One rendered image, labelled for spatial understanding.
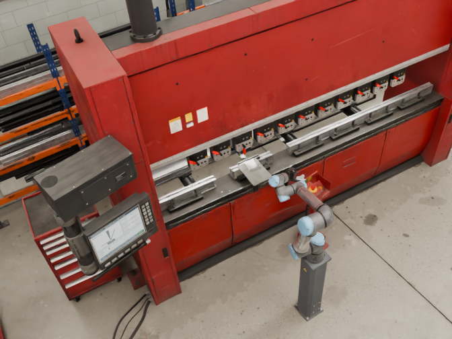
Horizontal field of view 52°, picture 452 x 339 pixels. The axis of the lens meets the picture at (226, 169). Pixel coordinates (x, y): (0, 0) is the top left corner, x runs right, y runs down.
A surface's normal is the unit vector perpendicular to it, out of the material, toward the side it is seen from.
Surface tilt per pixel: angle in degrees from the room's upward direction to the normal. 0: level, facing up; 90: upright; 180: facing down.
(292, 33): 90
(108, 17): 90
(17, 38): 90
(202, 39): 90
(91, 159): 1
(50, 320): 0
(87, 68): 0
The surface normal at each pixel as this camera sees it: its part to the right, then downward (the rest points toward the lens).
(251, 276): -0.07, -0.71
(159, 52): 0.48, 0.59
